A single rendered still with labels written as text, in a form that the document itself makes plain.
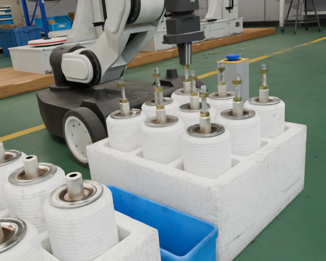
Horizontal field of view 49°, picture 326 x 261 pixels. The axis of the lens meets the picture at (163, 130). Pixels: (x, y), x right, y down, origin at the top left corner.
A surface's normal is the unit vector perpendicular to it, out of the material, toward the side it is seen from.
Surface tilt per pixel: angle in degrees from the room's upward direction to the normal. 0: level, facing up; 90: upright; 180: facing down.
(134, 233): 0
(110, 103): 45
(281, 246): 0
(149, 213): 88
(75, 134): 90
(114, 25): 90
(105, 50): 90
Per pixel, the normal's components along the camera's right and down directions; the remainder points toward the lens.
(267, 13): -0.70, 0.29
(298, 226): -0.09, -0.94
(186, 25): 0.57, 0.23
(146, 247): 0.75, 0.16
